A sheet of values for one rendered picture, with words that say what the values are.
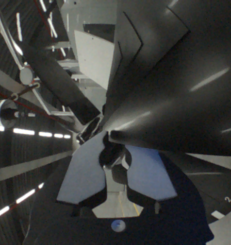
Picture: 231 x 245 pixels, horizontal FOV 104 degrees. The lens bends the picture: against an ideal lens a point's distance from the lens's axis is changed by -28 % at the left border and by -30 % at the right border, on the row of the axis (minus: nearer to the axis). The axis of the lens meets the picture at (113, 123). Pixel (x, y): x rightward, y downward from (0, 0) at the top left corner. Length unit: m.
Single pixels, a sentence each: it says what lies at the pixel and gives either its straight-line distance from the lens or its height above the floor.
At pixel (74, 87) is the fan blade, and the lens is 0.39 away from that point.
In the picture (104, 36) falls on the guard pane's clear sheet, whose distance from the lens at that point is 0.93.
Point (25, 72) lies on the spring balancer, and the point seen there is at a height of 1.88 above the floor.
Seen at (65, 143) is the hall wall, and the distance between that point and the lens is 12.96.
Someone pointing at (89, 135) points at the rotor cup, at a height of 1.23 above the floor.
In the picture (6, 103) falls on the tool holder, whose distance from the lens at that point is 0.34.
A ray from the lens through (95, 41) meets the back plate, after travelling 0.52.
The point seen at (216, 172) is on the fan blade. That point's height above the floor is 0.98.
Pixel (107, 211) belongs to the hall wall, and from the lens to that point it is 14.52.
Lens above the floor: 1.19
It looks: 3 degrees down
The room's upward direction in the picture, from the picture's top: 87 degrees counter-clockwise
